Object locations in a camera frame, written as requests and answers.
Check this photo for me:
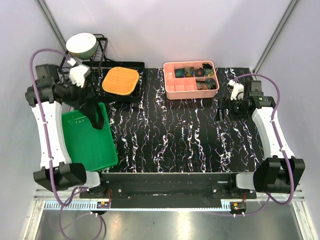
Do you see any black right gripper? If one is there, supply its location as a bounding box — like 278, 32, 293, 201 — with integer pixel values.
214, 97, 249, 122

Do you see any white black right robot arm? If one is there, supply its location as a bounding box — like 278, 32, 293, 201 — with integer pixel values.
216, 80, 306, 199

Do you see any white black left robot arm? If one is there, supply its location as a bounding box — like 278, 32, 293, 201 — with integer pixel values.
25, 63, 108, 198

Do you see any rolled colourful large tie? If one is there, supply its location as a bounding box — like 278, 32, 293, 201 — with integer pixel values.
195, 78, 217, 91

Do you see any rolled black green tie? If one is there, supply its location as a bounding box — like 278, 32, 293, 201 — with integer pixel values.
202, 62, 216, 77

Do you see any pink divided organizer box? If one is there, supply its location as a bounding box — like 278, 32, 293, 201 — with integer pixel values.
163, 60, 220, 100

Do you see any rolled orange dark tie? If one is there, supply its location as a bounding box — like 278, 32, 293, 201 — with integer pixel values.
194, 68, 204, 77

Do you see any orange woven square mat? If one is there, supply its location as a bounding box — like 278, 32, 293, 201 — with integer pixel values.
102, 67, 140, 96

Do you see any rolled green patterned tie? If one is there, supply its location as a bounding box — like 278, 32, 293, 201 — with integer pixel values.
183, 67, 195, 78

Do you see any white green ceramic bowl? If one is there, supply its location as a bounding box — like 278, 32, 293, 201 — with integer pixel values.
66, 32, 98, 60

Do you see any green plastic tray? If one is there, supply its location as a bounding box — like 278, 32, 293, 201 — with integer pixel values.
62, 103, 119, 172

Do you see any rolled dark teal tie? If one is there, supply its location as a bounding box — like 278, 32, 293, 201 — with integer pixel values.
174, 68, 185, 78

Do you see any black marbled table mat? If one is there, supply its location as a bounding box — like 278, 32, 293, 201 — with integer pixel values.
105, 67, 263, 173

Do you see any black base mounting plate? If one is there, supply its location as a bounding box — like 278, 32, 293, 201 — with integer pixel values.
80, 172, 257, 200

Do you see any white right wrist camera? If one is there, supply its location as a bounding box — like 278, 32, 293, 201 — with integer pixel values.
227, 80, 244, 101

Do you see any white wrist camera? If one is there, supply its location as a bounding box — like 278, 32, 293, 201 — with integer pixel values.
67, 57, 91, 88
227, 80, 244, 101

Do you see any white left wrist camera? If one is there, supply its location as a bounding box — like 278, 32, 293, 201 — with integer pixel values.
67, 57, 91, 88

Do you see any black wire dish rack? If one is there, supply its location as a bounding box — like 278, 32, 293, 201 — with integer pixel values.
60, 34, 146, 103

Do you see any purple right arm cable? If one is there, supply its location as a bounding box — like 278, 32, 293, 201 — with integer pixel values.
207, 73, 295, 216

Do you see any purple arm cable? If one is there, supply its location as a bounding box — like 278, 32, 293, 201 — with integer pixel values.
29, 48, 106, 237
207, 73, 295, 216

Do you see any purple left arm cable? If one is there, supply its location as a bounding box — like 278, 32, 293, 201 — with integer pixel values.
29, 48, 106, 237

